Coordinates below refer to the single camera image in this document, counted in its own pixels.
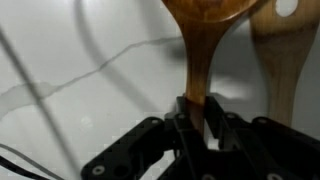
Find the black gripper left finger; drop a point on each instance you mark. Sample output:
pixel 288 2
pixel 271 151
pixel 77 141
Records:
pixel 133 150

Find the light wooden slotted spoon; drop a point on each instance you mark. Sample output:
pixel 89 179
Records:
pixel 283 66

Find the dark wooden soup ladle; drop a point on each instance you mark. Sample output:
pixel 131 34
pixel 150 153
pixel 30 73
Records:
pixel 200 50

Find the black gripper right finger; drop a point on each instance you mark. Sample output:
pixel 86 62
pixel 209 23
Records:
pixel 266 150

